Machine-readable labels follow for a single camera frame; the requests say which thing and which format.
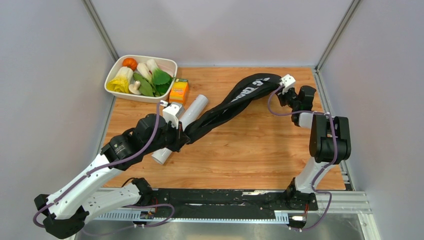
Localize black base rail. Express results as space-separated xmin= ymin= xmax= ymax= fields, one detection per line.
xmin=69 ymin=187 xmax=369 ymax=229

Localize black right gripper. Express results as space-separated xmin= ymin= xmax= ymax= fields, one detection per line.
xmin=274 ymin=84 xmax=299 ymax=110

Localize black racket bag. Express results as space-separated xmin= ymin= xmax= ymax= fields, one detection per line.
xmin=184 ymin=73 xmax=281 ymax=145

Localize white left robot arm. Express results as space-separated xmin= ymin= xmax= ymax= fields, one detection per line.
xmin=32 ymin=113 xmax=190 ymax=239

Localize orange toy pumpkin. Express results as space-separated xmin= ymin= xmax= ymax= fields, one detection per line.
xmin=122 ymin=57 xmax=138 ymax=71

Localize white shuttlecock tube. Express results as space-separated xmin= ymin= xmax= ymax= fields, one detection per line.
xmin=152 ymin=94 xmax=209 ymax=165

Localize white toy bok choy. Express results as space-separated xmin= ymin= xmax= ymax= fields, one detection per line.
xmin=136 ymin=62 xmax=153 ymax=84

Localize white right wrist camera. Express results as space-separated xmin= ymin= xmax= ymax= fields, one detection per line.
xmin=279 ymin=74 xmax=296 ymax=92

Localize packaged colourful sponges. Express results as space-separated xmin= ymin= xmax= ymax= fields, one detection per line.
xmin=168 ymin=78 xmax=189 ymax=105

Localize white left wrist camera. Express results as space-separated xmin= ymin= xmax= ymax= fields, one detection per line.
xmin=160 ymin=100 xmax=185 ymax=129

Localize white plastic tray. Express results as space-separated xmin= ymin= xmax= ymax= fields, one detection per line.
xmin=104 ymin=55 xmax=178 ymax=103

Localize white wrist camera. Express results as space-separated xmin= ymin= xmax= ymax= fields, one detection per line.
xmin=160 ymin=100 xmax=185 ymax=129
xmin=279 ymin=74 xmax=296 ymax=92

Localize yellow toy cabbage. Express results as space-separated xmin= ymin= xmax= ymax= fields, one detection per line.
xmin=106 ymin=66 xmax=134 ymax=94

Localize toy mushroom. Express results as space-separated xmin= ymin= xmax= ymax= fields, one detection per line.
xmin=128 ymin=80 xmax=142 ymax=95

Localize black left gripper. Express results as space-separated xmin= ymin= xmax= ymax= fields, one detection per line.
xmin=143 ymin=117 xmax=191 ymax=155

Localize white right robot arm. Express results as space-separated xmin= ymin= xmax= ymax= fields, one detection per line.
xmin=276 ymin=85 xmax=351 ymax=209

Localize green toy bok choy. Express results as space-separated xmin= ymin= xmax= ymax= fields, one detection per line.
xmin=146 ymin=58 xmax=173 ymax=97

